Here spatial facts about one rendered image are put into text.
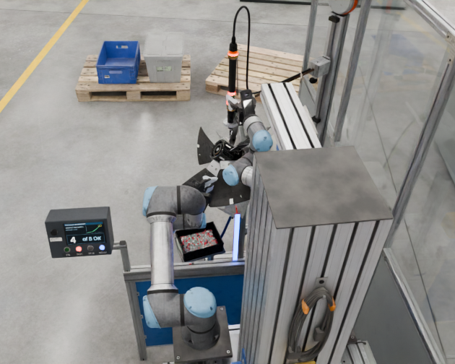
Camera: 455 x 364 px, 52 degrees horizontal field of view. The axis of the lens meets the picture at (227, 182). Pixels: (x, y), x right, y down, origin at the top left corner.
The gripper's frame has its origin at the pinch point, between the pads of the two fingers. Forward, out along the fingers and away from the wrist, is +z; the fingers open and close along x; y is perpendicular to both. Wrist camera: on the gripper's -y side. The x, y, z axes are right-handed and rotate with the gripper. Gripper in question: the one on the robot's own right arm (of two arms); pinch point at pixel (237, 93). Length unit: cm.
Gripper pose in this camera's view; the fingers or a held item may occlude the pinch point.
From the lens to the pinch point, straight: 206.3
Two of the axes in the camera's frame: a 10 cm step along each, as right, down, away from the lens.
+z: -2.8, -6.4, 7.1
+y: -0.3, 7.5, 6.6
